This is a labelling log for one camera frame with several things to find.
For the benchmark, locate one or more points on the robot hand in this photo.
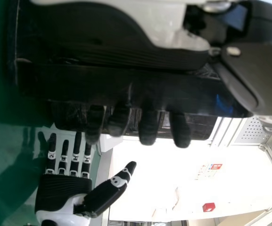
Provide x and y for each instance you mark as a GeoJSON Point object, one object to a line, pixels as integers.
{"type": "Point", "coordinates": [107, 33]}
{"type": "Point", "coordinates": [62, 190]}

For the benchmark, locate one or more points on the small red wall box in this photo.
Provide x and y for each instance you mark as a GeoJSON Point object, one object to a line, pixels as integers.
{"type": "Point", "coordinates": [209, 207]}

